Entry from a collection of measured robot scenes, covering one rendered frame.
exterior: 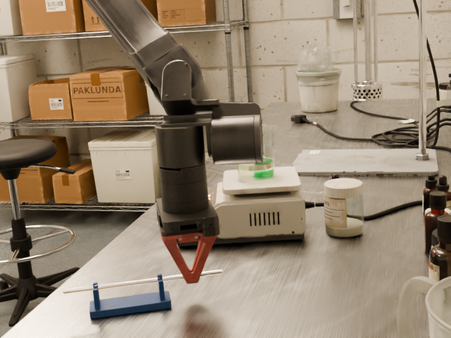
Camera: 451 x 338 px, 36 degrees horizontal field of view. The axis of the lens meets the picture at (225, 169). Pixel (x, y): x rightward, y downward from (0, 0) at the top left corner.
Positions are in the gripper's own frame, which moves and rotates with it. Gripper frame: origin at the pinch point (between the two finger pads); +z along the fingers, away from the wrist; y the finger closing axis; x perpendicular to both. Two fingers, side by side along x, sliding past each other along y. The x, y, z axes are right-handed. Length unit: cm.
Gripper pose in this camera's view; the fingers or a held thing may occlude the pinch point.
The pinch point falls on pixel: (191, 275)
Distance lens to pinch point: 88.0
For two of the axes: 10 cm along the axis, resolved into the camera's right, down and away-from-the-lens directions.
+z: 0.7, 9.7, 2.5
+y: -1.7, -2.4, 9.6
